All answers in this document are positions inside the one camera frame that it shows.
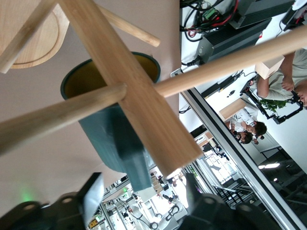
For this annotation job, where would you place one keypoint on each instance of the green circuit board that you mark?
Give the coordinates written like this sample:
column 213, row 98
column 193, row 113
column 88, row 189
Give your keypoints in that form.
column 209, row 14

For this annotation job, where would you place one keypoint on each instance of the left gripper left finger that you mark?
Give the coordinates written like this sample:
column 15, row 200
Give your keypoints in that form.
column 67, row 213

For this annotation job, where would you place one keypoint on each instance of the grey power supply box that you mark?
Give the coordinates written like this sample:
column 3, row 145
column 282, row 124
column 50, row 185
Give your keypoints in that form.
column 259, row 9

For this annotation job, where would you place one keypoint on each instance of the teal cup yellow inside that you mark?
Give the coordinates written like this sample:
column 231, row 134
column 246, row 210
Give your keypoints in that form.
column 103, row 134

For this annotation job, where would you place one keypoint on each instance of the black handheld rig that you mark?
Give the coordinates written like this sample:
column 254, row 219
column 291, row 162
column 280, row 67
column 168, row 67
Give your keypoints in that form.
column 283, row 118

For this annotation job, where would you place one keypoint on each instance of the aluminium frame rail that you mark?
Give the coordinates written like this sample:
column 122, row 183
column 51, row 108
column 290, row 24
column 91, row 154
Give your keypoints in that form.
column 227, row 134

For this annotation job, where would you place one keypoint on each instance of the person with black hair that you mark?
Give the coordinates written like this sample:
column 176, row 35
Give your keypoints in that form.
column 247, row 139

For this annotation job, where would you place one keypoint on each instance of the green plant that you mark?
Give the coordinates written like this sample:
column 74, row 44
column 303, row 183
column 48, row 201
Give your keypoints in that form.
column 273, row 106

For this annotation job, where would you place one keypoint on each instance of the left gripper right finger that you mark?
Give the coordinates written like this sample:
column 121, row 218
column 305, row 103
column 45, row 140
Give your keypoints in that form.
column 208, row 215

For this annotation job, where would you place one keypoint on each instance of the person in white shirt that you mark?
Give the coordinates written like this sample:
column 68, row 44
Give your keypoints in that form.
column 242, row 119

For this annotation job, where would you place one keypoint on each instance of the wooden block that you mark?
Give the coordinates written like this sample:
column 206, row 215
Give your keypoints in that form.
column 268, row 69

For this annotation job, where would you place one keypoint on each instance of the person in beige shirt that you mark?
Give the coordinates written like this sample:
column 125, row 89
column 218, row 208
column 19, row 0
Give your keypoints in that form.
column 275, row 88

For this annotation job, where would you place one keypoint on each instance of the wooden mug rack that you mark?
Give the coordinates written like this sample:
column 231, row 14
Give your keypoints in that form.
column 134, row 95

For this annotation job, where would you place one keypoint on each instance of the black electronics box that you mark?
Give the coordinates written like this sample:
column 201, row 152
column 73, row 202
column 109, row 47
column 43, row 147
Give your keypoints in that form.
column 230, row 40

